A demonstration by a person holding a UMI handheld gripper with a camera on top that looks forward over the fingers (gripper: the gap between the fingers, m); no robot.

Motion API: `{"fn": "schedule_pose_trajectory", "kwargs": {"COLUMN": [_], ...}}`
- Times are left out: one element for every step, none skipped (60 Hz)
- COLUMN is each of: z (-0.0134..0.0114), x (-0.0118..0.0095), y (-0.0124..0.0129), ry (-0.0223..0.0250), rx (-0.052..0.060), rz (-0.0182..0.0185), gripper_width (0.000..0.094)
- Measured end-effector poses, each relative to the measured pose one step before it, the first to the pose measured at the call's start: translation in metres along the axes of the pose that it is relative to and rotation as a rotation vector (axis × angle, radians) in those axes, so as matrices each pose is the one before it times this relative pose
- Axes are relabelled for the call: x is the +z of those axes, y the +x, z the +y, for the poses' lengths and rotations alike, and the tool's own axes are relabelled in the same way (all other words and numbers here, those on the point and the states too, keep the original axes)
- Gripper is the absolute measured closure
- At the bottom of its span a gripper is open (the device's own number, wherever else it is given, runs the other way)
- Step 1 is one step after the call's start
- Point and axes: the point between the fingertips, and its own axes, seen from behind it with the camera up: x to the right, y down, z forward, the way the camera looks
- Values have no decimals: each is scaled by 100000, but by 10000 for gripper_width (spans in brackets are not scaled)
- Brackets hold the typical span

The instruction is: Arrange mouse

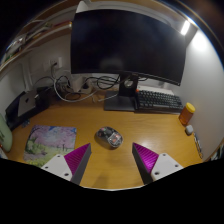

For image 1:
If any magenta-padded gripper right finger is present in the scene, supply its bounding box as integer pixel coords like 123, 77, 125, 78
131, 142, 185, 185

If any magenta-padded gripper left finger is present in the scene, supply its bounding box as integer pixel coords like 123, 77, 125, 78
40, 142, 93, 186

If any transparent computer mouse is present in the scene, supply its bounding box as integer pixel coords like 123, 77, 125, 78
95, 126, 125, 149

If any cherry blossom print mouse pad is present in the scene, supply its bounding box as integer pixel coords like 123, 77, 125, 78
22, 124, 78, 168

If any small white case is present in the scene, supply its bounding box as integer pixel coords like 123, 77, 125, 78
184, 124, 195, 136

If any ruler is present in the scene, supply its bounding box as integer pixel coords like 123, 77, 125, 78
193, 133, 204, 160

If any orange bottle with yellow cap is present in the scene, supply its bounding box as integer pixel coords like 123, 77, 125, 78
178, 102, 197, 127

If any black keyboard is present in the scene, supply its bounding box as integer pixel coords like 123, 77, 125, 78
134, 87, 185, 114

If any small grey flat piece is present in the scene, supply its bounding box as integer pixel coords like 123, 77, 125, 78
20, 120, 32, 130

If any white flat box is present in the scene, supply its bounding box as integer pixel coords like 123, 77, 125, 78
137, 84, 175, 96

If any white power strip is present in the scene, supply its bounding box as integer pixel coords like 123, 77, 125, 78
68, 74, 93, 94

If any silver mini computer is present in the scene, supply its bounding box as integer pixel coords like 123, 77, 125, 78
17, 89, 38, 118

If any black computer monitor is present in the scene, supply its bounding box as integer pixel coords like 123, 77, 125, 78
69, 9, 188, 113

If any wooden shelf unit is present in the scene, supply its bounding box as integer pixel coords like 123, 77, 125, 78
0, 0, 78, 73

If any white cable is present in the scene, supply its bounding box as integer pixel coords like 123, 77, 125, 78
52, 63, 118, 103

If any black cable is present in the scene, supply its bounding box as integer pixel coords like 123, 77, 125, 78
54, 74, 122, 92

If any white wall outlet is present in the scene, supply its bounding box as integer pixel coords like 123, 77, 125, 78
42, 56, 64, 72

